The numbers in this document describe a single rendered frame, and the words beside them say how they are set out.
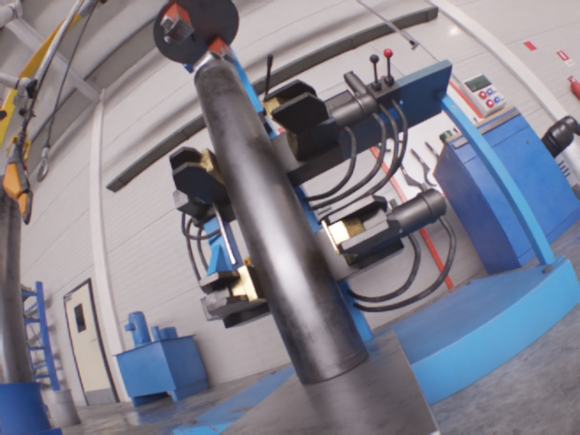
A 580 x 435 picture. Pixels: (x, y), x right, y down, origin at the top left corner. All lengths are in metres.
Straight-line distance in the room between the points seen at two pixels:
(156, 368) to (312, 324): 2.40
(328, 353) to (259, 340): 2.37
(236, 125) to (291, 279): 0.56
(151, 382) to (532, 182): 3.62
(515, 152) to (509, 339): 1.54
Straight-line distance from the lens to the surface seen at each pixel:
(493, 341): 0.72
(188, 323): 3.55
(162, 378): 2.96
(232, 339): 3.23
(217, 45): 1.91
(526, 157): 2.12
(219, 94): 1.15
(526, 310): 0.75
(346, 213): 0.69
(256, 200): 0.83
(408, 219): 0.90
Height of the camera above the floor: 0.31
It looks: 22 degrees up
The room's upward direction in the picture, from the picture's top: 24 degrees counter-clockwise
